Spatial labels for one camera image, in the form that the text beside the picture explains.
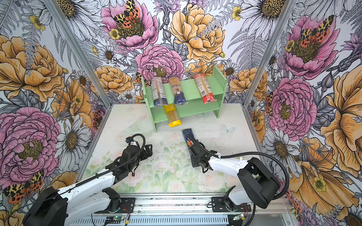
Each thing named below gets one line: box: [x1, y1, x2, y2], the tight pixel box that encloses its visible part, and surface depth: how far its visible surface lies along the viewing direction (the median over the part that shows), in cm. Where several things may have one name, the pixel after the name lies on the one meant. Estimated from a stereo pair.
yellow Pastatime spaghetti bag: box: [163, 103, 182, 128], surface depth 95 cm
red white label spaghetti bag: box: [193, 73, 217, 104], surface depth 89 cm
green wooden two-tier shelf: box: [141, 65, 229, 133], surface depth 96 cm
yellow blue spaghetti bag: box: [167, 74, 189, 106], surface depth 89 cm
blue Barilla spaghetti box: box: [181, 128, 195, 156], surface depth 99 cm
